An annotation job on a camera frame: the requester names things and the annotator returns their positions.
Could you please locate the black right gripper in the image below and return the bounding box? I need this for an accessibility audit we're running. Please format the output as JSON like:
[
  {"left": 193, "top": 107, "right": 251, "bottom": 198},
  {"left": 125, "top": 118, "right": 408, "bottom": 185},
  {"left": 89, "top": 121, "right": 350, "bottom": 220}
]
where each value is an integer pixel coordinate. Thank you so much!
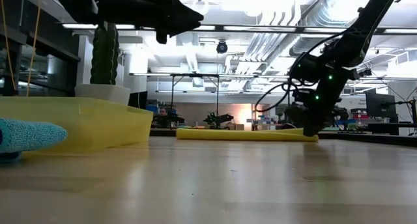
[{"left": 303, "top": 70, "right": 351, "bottom": 137}]

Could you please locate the yellow translucent plastic bin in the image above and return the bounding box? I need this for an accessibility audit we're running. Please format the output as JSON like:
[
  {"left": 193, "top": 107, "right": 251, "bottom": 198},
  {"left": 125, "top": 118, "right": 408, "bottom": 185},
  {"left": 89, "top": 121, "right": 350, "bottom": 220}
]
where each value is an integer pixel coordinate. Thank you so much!
[{"left": 0, "top": 96, "right": 154, "bottom": 153}]

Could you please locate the blue microfiber towel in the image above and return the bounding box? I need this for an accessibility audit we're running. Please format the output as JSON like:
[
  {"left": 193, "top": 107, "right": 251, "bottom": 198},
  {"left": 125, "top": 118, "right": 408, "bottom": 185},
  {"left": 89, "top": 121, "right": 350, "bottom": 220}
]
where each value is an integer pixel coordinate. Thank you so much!
[{"left": 0, "top": 118, "right": 68, "bottom": 163}]

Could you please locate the black workstation frame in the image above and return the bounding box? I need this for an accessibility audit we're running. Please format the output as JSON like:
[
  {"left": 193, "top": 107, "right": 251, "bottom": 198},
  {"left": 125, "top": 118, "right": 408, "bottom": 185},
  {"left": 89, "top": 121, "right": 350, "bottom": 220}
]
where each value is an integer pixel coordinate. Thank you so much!
[{"left": 169, "top": 73, "right": 221, "bottom": 120}]

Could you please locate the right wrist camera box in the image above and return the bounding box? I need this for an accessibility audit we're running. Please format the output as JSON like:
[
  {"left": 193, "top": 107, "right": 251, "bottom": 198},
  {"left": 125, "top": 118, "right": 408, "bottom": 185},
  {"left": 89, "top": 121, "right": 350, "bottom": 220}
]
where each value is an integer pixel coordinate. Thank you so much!
[{"left": 291, "top": 88, "right": 315, "bottom": 105}]

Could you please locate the yellow microfiber towel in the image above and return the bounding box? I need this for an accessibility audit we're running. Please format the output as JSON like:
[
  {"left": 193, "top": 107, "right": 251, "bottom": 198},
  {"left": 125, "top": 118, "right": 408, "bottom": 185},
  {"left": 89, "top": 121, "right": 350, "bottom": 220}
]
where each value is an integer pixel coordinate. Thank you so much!
[{"left": 176, "top": 128, "right": 319, "bottom": 143}]

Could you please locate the green cactus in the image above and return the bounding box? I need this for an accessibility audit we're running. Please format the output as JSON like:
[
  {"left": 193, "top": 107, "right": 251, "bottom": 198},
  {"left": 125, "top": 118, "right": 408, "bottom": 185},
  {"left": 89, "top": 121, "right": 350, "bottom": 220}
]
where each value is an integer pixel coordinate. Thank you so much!
[{"left": 90, "top": 21, "right": 120, "bottom": 86}]

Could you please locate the thin yellow cord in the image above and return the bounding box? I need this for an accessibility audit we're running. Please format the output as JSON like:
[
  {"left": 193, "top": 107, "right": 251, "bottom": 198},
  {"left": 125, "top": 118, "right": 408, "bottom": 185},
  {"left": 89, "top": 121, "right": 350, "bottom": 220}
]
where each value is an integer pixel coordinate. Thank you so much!
[
  {"left": 25, "top": 0, "right": 43, "bottom": 96},
  {"left": 0, "top": 0, "right": 17, "bottom": 91}
]

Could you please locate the black flat screen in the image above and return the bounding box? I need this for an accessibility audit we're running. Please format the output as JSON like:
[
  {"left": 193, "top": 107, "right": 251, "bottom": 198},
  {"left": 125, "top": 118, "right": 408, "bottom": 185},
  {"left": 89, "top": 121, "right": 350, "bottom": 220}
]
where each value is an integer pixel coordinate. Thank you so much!
[{"left": 128, "top": 91, "right": 149, "bottom": 111}]

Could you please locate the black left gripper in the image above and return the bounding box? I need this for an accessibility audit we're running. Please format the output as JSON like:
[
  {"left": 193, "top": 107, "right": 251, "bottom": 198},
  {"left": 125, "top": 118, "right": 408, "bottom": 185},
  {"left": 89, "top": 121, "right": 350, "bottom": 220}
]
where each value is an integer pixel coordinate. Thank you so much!
[{"left": 130, "top": 0, "right": 205, "bottom": 44}]

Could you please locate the black ceiling spotlight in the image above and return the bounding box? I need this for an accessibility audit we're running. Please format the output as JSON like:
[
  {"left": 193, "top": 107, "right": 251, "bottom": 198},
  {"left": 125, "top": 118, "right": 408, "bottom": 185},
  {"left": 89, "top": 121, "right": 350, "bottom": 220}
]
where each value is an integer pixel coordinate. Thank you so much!
[{"left": 353, "top": 67, "right": 373, "bottom": 78}]

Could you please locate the black hanging dome camera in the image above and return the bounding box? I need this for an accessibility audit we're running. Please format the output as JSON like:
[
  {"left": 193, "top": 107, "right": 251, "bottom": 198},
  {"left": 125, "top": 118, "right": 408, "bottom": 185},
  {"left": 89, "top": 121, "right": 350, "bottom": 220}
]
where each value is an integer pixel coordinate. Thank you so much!
[{"left": 216, "top": 40, "right": 229, "bottom": 55}]

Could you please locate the person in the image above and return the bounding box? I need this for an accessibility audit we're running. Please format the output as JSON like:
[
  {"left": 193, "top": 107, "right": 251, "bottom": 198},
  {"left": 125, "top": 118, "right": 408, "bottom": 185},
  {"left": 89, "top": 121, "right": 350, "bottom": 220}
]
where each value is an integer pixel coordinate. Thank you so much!
[{"left": 152, "top": 107, "right": 179, "bottom": 129}]

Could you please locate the white square planter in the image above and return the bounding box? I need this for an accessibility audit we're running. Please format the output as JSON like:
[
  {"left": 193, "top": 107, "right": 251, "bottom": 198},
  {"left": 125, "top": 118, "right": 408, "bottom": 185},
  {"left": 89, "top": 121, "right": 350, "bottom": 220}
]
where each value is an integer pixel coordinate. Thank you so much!
[{"left": 74, "top": 83, "right": 131, "bottom": 107}]

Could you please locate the black computer monitor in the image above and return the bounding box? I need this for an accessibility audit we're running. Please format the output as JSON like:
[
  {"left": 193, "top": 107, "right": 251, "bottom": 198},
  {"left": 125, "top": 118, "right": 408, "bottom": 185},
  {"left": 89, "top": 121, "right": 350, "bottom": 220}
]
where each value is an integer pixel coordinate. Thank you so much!
[{"left": 365, "top": 89, "right": 399, "bottom": 124}]

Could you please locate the long ceiling light bar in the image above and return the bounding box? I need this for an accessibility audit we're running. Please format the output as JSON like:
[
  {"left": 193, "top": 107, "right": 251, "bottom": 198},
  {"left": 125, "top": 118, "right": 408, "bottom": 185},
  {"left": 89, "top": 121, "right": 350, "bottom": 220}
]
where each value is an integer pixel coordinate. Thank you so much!
[{"left": 61, "top": 21, "right": 417, "bottom": 35}]

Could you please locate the silver ventilation duct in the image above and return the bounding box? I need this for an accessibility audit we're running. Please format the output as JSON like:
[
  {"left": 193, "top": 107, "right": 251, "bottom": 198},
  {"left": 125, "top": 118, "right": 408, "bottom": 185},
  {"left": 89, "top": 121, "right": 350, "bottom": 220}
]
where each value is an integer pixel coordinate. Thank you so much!
[{"left": 288, "top": 0, "right": 362, "bottom": 58}]

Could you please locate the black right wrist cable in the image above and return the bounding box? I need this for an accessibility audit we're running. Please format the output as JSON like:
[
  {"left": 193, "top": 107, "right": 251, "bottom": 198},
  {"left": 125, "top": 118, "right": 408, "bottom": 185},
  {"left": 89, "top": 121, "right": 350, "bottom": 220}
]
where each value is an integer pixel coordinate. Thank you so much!
[{"left": 254, "top": 31, "right": 351, "bottom": 113}]

